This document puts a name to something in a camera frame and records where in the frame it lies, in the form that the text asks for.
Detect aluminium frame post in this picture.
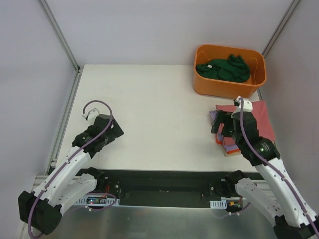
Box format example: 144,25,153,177
37,0,84,73
262,0,302,58

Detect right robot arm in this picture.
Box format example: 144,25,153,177
211,111,319,239

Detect right white cable duct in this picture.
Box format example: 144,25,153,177
209,200,243,209

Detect left aluminium frame post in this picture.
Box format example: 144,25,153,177
37,0,84,73

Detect left white cable duct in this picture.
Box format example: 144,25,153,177
74,196,120,207

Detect green t shirt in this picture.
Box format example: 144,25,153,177
195,54,251,83

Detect orange plastic bin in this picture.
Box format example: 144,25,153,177
193,44,267,99

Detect white cable duct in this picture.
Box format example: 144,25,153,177
74,196,120,207
209,200,243,209

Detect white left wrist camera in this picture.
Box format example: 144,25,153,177
82,108,100,121

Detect folded purple t shirt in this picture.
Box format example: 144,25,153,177
208,110,240,153

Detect folded orange t shirt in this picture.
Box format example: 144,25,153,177
216,139,241,154

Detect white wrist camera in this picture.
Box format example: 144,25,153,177
233,96,253,114
82,108,100,121

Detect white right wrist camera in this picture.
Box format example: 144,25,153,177
233,96,253,114

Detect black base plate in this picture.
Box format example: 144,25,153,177
77,167,240,208

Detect pink t shirt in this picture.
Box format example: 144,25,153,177
216,101,275,146

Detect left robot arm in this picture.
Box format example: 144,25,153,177
18,114,124,239

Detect right aluminium frame post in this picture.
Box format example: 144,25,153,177
262,0,302,58

